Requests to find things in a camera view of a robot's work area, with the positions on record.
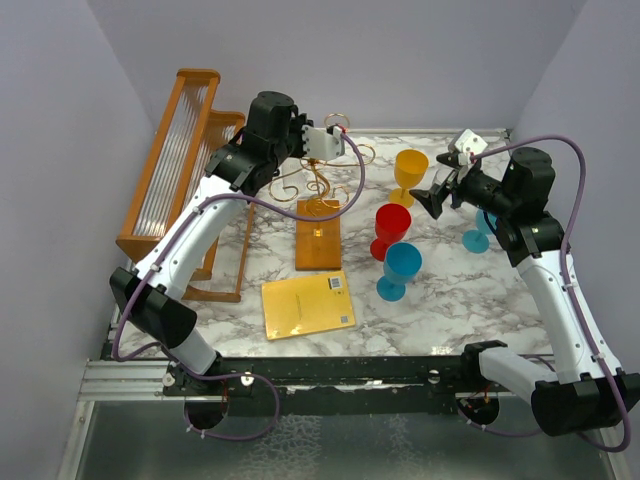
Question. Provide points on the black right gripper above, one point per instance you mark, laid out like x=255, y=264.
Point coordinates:
x=433, y=198

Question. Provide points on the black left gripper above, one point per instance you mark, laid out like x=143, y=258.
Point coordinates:
x=297, y=124

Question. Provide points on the blue plastic wine glass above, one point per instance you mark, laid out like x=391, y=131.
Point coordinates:
x=477, y=240
x=401, y=264

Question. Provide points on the clear smooth wine glass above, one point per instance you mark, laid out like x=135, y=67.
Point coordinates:
x=445, y=180

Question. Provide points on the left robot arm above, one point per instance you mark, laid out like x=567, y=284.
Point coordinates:
x=149, y=295

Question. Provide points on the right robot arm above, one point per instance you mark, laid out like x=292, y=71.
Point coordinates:
x=588, y=388

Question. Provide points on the yellow plastic wine glass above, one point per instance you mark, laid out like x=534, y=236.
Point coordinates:
x=410, y=168

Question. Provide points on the red plastic wine glass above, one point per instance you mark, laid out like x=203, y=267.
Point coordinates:
x=392, y=221

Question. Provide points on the blue plastic wine glass front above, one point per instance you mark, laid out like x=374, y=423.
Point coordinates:
x=401, y=264

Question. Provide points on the wooden tiered acrylic shelf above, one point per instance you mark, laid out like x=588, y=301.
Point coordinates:
x=189, y=131

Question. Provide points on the yellow book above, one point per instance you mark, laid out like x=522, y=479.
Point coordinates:
x=307, y=305

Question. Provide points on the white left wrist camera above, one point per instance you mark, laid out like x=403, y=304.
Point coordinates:
x=322, y=144

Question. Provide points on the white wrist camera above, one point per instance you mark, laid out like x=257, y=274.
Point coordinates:
x=322, y=144
x=466, y=144

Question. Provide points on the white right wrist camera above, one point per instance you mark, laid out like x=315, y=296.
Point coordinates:
x=466, y=144

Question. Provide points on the gold wire wine glass rack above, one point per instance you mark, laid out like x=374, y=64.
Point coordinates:
x=318, y=244

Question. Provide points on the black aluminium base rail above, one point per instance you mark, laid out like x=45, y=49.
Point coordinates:
x=331, y=386

